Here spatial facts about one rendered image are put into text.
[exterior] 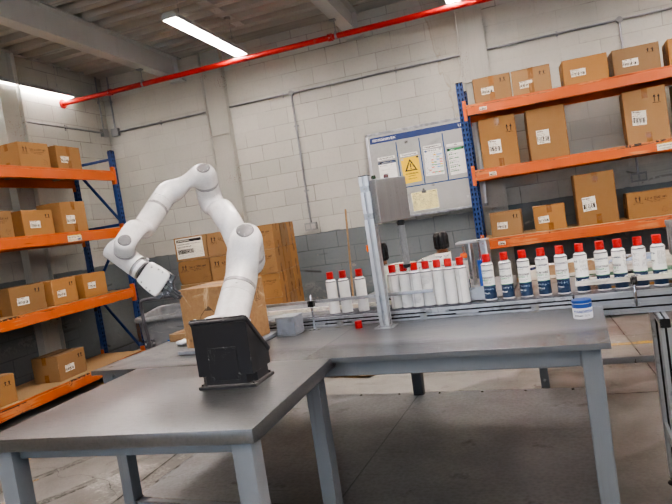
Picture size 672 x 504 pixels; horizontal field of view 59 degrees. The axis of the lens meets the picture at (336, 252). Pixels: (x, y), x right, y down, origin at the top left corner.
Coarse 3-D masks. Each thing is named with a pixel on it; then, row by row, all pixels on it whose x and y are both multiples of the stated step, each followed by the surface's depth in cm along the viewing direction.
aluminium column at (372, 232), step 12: (360, 180) 257; (372, 228) 257; (372, 240) 259; (372, 252) 258; (372, 264) 259; (384, 276) 261; (384, 288) 259; (384, 300) 259; (384, 312) 259; (384, 324) 261
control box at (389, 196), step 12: (372, 180) 254; (384, 180) 256; (396, 180) 259; (372, 192) 256; (384, 192) 256; (396, 192) 259; (372, 204) 257; (384, 204) 255; (396, 204) 259; (408, 204) 263; (384, 216) 255; (396, 216) 259; (408, 216) 262
